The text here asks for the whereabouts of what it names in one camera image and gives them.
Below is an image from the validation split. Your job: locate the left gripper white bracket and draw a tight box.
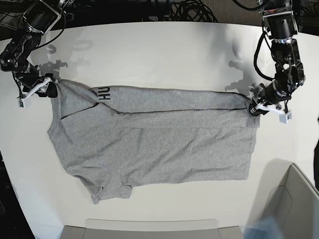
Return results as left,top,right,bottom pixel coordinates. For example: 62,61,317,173
248,83,292,118

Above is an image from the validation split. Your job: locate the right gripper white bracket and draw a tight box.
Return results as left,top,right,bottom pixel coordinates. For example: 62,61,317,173
14,72,58,99

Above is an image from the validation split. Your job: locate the grey T-shirt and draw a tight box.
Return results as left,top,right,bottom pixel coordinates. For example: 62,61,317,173
48,80,260,204

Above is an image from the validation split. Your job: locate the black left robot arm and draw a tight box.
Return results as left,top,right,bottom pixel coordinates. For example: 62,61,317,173
249,0,305,117

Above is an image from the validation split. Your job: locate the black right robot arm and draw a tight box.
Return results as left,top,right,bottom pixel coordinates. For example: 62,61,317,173
0,0,73,100

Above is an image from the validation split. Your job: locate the black object right edge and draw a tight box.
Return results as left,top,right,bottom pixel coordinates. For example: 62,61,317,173
313,116,319,192

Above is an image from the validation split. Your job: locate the grey bin right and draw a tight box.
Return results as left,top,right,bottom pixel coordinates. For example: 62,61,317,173
262,164,319,239

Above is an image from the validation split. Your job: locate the grey bin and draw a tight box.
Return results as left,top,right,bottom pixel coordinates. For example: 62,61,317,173
262,164,319,239
60,219,243,239

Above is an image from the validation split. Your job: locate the blue cloth in bin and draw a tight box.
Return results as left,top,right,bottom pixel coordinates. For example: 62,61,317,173
243,217,284,239

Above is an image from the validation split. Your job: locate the grey bin front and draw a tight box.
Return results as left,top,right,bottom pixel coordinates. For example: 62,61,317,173
60,219,243,239

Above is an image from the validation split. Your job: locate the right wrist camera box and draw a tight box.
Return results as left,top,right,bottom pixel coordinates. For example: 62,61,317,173
18,98,24,108

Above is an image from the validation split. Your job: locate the black cable bundle rear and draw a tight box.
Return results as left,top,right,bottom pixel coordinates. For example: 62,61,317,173
171,0,220,23

